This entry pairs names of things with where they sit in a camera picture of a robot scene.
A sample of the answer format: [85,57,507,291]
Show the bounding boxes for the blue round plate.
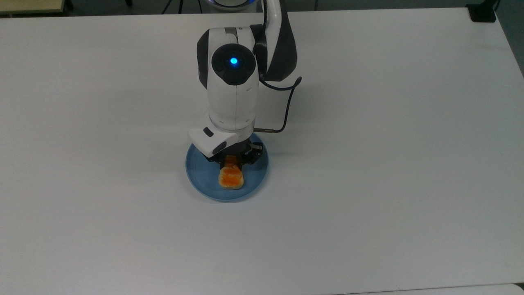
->
[185,132,269,202]

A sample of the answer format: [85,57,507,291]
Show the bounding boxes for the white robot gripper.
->
[188,116,264,167]

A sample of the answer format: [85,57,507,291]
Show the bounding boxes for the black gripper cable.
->
[256,75,303,134]

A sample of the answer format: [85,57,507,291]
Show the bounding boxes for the black tripod legs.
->
[161,0,185,15]

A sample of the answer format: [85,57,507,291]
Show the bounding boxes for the black corner clamp mount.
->
[466,3,497,23]

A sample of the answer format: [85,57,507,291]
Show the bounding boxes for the wooden desk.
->
[0,0,67,17]

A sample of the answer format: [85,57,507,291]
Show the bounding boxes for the orange glazed bread roll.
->
[218,155,245,190]

